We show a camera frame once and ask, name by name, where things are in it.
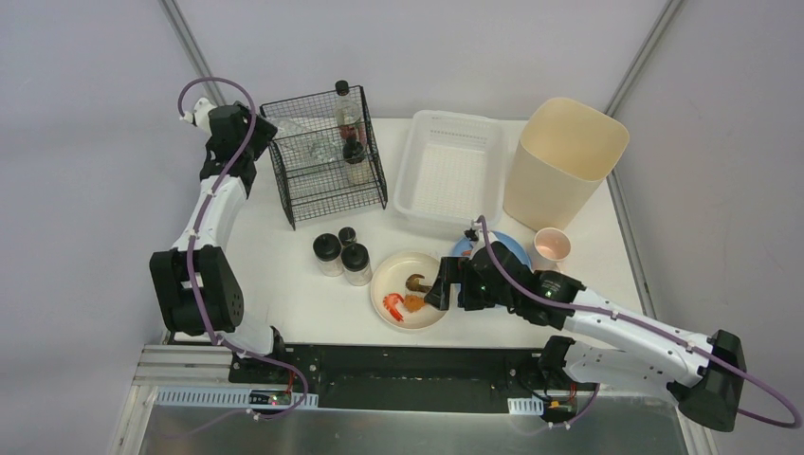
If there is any clear bottle gold spout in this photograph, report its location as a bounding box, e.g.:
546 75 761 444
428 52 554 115
269 118 338 165

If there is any dark sauce bottle red label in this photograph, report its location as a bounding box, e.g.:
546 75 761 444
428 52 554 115
334 80 367 146

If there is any spice jar black lid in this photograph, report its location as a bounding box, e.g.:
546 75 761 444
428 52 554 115
313 233 344 277
342 136 372 185
340 243 373 286

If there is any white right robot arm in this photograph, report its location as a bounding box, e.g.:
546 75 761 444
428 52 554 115
424 227 746 432

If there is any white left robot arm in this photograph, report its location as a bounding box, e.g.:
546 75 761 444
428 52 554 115
149 98 277 357

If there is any blue round plate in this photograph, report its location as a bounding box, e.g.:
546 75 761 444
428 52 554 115
450 230 533 269

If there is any brown toy shrimp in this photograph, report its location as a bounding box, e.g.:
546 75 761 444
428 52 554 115
405 274 432 294

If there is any orange fried food piece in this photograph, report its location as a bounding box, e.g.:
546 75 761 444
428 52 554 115
403 294 428 313

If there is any cream round plate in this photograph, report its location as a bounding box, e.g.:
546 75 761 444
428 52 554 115
370 252 447 332

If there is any red toy shrimp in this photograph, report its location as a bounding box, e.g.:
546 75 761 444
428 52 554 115
383 293 404 322

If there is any pink cup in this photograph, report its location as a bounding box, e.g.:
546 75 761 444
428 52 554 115
531 227 572 270

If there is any white plastic perforated basket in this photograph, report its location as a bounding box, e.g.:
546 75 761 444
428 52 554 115
393 110 508 229

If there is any small dark taped spice jar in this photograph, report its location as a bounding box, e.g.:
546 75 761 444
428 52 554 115
338 227 356 247

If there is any beige plastic waste bin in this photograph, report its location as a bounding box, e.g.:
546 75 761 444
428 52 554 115
502 98 630 231

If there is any black wire basket rack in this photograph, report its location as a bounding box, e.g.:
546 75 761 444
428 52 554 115
260 80 389 228

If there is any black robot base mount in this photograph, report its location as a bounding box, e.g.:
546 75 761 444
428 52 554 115
228 344 572 413

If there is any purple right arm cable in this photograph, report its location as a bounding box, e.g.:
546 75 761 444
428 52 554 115
476 215 804 430

